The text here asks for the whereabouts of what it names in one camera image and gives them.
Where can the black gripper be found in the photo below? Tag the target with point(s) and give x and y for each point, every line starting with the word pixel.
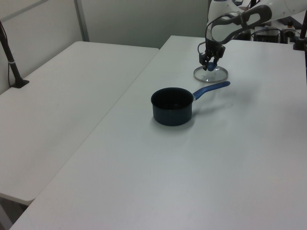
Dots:
pixel 212 49

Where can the glass lid with blue knob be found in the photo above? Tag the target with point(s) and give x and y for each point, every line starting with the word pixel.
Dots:
pixel 211 76

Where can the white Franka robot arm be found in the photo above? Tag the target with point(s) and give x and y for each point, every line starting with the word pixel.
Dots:
pixel 287 7

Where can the black clamped camera pole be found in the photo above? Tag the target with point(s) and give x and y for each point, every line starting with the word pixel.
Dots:
pixel 298 44

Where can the grey partition post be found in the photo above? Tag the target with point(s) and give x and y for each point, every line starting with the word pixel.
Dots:
pixel 82 21

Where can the black camera stand with base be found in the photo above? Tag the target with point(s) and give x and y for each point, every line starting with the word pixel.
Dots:
pixel 12 64

